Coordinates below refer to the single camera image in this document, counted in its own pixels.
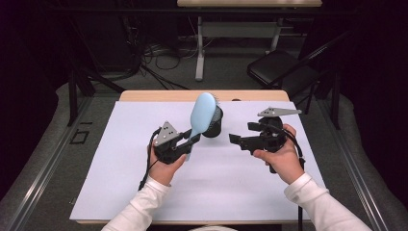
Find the right hand-held gripper cable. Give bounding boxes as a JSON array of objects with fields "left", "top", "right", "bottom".
[{"left": 263, "top": 123, "right": 306, "bottom": 231}]

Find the person's left hand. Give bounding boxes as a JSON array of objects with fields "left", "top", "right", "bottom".
[{"left": 147, "top": 143, "right": 188, "bottom": 187}]

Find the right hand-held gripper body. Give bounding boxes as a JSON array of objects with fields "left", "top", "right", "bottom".
[{"left": 239, "top": 107, "right": 303, "bottom": 174}]

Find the hand-held gripper cable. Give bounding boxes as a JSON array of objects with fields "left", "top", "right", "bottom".
[
  {"left": 138, "top": 127, "right": 162, "bottom": 192},
  {"left": 263, "top": 123, "right": 306, "bottom": 231}
]

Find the white table mat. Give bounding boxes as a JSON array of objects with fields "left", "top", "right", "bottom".
[{"left": 69, "top": 100, "right": 339, "bottom": 222}]

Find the black folding chair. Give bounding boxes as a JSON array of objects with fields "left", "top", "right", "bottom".
[{"left": 246, "top": 30, "right": 350, "bottom": 100}]

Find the black mesh cup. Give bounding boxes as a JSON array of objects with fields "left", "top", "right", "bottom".
[{"left": 201, "top": 105, "right": 224, "bottom": 139}]

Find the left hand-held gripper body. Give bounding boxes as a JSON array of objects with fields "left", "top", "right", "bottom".
[{"left": 153, "top": 120, "right": 193, "bottom": 166}]

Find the person's white clothing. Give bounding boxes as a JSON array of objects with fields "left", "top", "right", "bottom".
[{"left": 189, "top": 225, "right": 239, "bottom": 231}]

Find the white-legged background desk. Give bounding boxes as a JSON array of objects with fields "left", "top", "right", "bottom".
[{"left": 176, "top": 0, "right": 323, "bottom": 82}]

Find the person's right hand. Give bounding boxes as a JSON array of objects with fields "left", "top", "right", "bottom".
[{"left": 252, "top": 123, "right": 306, "bottom": 186}]

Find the bundle of black floor cables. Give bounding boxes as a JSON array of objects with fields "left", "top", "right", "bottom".
[{"left": 128, "top": 15, "right": 191, "bottom": 90}]

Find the left hand-held gripper cable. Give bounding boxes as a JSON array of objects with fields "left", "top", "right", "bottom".
[{"left": 138, "top": 127, "right": 162, "bottom": 192}]

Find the metal floor rail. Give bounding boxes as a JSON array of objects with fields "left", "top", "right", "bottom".
[
  {"left": 319, "top": 97, "right": 391, "bottom": 231},
  {"left": 4, "top": 95, "right": 94, "bottom": 231}
]

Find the light blue hairbrush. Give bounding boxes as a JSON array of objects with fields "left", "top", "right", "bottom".
[{"left": 185, "top": 91, "right": 222, "bottom": 162}]

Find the black metal stand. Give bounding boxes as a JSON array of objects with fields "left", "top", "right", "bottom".
[
  {"left": 331, "top": 71, "right": 341, "bottom": 130},
  {"left": 66, "top": 18, "right": 126, "bottom": 127}
]

